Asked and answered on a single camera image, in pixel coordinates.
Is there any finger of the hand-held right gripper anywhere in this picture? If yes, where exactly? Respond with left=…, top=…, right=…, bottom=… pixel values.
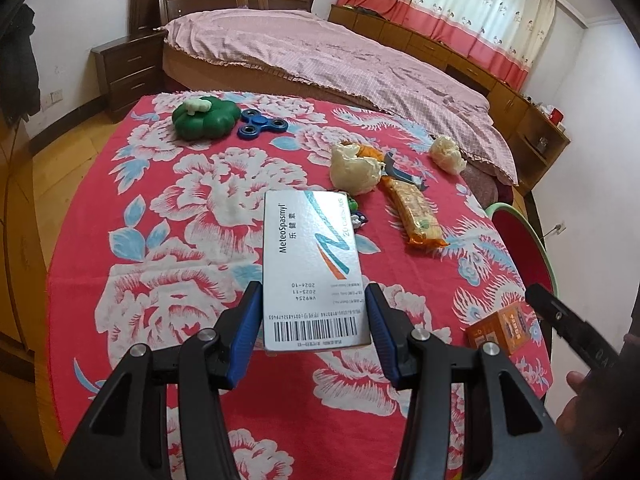
left=525, top=283, right=623, bottom=376

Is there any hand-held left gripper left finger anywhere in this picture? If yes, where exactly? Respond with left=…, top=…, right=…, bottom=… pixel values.
left=55, top=281, right=264, bottom=480

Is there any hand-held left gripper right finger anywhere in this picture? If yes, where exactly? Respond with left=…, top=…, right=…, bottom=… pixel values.
left=365, top=282, right=583, bottom=480

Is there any orange carton box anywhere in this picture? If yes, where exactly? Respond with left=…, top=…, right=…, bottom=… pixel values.
left=466, top=305, right=542, bottom=356

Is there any white medicine box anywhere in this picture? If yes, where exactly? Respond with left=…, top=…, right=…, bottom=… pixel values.
left=262, top=190, right=373, bottom=353

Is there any red bucket with green rim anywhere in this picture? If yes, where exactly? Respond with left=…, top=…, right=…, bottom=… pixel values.
left=485, top=202, right=556, bottom=301

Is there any cream plastic bag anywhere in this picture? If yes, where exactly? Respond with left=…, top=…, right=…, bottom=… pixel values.
left=429, top=135, right=468, bottom=175

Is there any person's right hand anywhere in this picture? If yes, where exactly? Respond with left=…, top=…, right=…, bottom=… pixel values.
left=557, top=370, right=626, bottom=446

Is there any small toy figure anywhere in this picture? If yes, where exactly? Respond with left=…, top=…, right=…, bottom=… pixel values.
left=347, top=199, right=371, bottom=231

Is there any orange cracker packet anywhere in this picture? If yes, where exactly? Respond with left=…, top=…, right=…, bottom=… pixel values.
left=382, top=176, right=449, bottom=251

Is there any red floral tablecloth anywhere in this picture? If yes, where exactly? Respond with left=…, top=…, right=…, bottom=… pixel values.
left=47, top=91, right=553, bottom=480

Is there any blue grey plastic tool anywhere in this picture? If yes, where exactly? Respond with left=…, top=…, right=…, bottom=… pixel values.
left=382, top=154, right=430, bottom=192

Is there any translucent crumpled plastic bag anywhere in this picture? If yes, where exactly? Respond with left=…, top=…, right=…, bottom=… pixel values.
left=329, top=141, right=386, bottom=197

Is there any blue fidget spinner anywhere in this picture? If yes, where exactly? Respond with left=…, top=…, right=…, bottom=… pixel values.
left=236, top=108, right=287, bottom=139

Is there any green toy pumpkin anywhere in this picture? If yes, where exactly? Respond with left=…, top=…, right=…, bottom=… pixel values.
left=171, top=97, right=240, bottom=139

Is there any pink checked bedspread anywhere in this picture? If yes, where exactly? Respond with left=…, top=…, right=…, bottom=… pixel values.
left=161, top=9, right=520, bottom=188

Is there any dark wooden nightstand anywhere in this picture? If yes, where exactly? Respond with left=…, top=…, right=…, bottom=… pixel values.
left=91, top=29, right=168, bottom=123

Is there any long wooden cabinet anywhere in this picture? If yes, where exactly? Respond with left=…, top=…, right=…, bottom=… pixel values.
left=327, top=4, right=531, bottom=126

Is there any cream and red curtain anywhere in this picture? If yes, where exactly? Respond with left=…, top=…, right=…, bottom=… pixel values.
left=336, top=0, right=557, bottom=92

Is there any dark hanging jacket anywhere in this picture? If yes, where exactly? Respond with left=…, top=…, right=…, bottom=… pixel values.
left=0, top=4, right=41, bottom=123

